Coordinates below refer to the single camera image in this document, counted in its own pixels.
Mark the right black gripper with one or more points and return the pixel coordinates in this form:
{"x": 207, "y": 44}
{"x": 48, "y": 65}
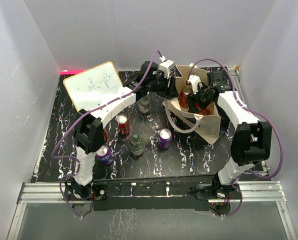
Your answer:
{"x": 195, "y": 97}

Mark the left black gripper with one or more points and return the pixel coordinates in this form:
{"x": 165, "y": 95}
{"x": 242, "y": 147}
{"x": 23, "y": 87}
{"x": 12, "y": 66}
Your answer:
{"x": 169, "y": 91}

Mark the beige canvas tote bag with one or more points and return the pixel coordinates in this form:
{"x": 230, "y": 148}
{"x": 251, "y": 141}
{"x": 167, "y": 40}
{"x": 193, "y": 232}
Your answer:
{"x": 206, "y": 126}

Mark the red cola can front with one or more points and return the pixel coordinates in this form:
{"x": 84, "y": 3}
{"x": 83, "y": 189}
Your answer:
{"x": 186, "y": 91}

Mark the red cola can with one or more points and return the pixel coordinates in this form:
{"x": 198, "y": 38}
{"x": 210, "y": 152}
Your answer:
{"x": 105, "y": 134}
{"x": 123, "y": 124}
{"x": 204, "y": 111}
{"x": 186, "y": 91}

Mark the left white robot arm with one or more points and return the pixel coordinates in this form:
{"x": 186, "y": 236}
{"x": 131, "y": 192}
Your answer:
{"x": 88, "y": 132}

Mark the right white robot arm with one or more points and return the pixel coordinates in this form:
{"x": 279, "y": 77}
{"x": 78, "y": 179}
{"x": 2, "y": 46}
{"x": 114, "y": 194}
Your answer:
{"x": 251, "y": 142}

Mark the far clear glass bottle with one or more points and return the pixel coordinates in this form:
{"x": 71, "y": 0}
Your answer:
{"x": 144, "y": 104}

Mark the clear glass bottle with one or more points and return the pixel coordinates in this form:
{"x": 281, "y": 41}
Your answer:
{"x": 137, "y": 145}
{"x": 144, "y": 104}

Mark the purple soda can centre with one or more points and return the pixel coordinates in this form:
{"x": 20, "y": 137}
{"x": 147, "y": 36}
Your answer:
{"x": 165, "y": 138}

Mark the purple soda can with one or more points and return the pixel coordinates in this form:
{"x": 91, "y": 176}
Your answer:
{"x": 165, "y": 138}
{"x": 104, "y": 155}

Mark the near clear glass bottle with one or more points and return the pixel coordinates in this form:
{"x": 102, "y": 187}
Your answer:
{"x": 137, "y": 145}

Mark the purple soda can left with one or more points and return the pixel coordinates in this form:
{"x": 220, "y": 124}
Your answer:
{"x": 104, "y": 155}

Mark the pink red marker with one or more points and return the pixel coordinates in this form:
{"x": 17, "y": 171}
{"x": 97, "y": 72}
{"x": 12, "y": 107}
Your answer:
{"x": 70, "y": 72}

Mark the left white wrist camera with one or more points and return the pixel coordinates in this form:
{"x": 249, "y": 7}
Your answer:
{"x": 167, "y": 67}

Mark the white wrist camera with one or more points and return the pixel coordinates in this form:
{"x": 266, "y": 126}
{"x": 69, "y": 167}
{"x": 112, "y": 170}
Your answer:
{"x": 167, "y": 67}
{"x": 194, "y": 82}

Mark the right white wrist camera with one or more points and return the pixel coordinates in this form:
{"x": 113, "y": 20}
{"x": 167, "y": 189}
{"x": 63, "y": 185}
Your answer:
{"x": 194, "y": 82}

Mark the small whiteboard orange frame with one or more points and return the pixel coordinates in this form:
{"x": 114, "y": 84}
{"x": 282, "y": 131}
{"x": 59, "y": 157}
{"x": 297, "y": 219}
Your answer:
{"x": 92, "y": 87}

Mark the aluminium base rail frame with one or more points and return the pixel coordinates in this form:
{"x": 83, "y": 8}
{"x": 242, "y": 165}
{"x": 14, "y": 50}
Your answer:
{"x": 154, "y": 208}

